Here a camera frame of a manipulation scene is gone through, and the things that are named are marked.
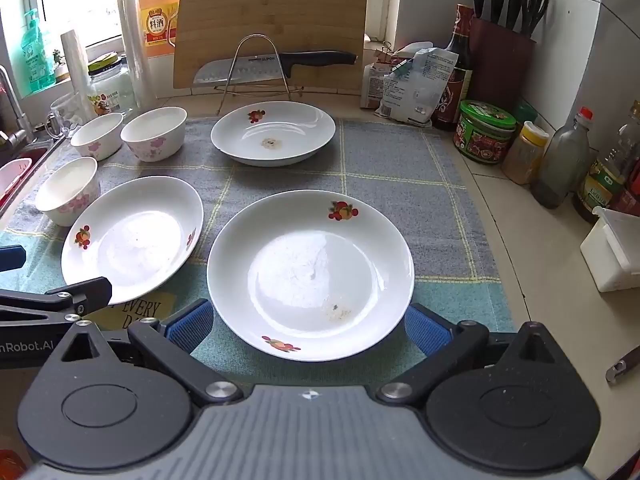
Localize white bag orange print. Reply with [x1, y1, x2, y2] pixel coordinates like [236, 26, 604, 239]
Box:
[361, 42, 441, 111]

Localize clear plastic wrap roll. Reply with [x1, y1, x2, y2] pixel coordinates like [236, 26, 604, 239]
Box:
[60, 30, 96, 116]

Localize white plate fruit print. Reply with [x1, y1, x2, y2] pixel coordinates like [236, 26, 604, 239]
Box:
[210, 101, 336, 167]
[206, 189, 416, 362]
[61, 176, 205, 306]

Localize white plastic box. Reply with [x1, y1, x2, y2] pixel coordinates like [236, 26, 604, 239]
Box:
[580, 206, 640, 293]

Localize metal wire rack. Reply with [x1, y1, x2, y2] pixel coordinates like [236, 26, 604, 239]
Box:
[215, 34, 305, 115]

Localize dark soy sauce bottle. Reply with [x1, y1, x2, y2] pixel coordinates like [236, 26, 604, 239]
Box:
[431, 4, 473, 131]

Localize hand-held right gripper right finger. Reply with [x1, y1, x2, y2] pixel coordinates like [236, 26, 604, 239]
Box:
[375, 304, 559, 406]

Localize black handled kitchen knife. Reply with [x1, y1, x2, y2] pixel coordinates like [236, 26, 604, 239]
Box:
[192, 50, 359, 86]

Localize bamboo cutting board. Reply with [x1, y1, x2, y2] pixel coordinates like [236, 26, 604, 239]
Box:
[172, 0, 370, 97]

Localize dark red knife block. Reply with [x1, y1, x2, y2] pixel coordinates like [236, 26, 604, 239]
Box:
[467, 17, 537, 111]

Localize glass bottle red cap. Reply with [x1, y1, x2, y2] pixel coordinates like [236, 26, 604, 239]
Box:
[530, 106, 593, 209]

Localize yellow lid spice jar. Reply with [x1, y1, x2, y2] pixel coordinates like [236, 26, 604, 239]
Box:
[501, 121, 550, 185]

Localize metal faucet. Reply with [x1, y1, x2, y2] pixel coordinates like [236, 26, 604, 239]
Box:
[0, 65, 31, 153]

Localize grey checked dish mat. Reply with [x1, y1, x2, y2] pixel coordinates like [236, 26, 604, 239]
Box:
[0, 117, 516, 401]

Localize glass jar yellow-green lid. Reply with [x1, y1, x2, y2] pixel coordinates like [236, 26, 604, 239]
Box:
[86, 55, 138, 118]

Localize red label sauce bottle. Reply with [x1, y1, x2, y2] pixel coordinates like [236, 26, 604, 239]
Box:
[620, 157, 640, 217]

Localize window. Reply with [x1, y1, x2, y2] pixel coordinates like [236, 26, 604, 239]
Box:
[37, 0, 406, 52]

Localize red and white plastic basin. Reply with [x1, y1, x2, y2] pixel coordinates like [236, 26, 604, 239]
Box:
[0, 147, 51, 211]

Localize stack of clear plastic cups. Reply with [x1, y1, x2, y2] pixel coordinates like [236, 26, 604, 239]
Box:
[116, 0, 153, 106]

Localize green lid sauce jar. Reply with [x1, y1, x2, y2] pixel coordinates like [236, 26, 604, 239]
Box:
[454, 100, 517, 165]

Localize metal spatula wooden handle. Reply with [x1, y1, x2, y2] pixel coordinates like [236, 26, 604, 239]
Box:
[605, 345, 640, 385]

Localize green dish soap bottle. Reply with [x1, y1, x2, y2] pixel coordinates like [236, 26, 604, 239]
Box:
[20, 8, 53, 96]

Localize black kitchen scissors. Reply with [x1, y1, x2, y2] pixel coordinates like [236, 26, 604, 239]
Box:
[520, 0, 551, 38]

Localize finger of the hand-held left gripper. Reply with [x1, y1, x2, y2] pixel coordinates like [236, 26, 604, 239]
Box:
[0, 276, 112, 323]
[0, 244, 27, 275]

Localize white bowl pink flower print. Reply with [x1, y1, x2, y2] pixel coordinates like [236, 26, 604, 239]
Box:
[120, 106, 188, 163]
[34, 156, 101, 227]
[70, 112, 125, 162]

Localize small green cap jar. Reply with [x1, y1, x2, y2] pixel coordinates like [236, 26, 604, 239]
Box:
[514, 102, 539, 127]

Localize small potted plant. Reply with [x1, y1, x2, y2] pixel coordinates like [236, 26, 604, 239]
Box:
[52, 50, 71, 83]

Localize clear glass mug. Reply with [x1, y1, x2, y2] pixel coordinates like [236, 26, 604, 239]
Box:
[46, 92, 86, 138]

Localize white printed seasoning bag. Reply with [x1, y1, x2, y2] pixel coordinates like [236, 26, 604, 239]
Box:
[377, 47, 458, 126]

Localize orange cooking wine bottle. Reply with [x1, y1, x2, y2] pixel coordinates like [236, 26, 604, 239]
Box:
[139, 0, 182, 61]

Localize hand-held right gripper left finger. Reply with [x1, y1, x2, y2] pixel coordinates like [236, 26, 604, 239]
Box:
[60, 298, 244, 409]

